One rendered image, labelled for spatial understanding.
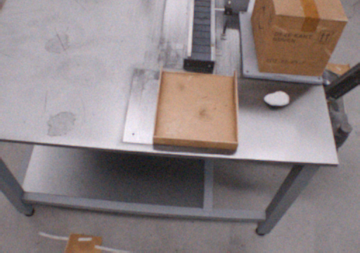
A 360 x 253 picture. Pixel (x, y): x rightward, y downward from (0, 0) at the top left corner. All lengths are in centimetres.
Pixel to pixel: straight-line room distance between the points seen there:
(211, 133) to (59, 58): 63
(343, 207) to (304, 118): 97
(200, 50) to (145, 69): 21
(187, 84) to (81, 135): 40
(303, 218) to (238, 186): 39
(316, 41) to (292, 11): 14
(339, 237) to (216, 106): 114
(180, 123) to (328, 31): 57
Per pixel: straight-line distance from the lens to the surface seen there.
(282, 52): 131
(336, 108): 222
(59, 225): 200
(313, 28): 126
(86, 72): 137
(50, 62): 144
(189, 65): 134
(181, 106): 124
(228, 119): 123
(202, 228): 194
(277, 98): 129
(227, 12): 141
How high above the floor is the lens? 182
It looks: 54 degrees down
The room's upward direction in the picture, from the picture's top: 6 degrees clockwise
